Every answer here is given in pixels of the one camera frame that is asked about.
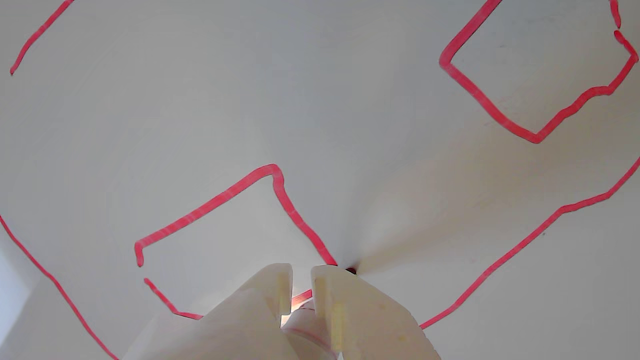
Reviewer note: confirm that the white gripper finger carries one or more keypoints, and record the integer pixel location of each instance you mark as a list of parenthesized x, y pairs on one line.
[(370, 325), (240, 325)]

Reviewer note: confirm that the red whiteboard marker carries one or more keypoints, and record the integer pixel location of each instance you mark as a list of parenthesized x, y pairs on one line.
[(307, 332)]

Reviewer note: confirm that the large whiteboard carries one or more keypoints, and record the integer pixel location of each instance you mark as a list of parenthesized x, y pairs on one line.
[(350, 100)]

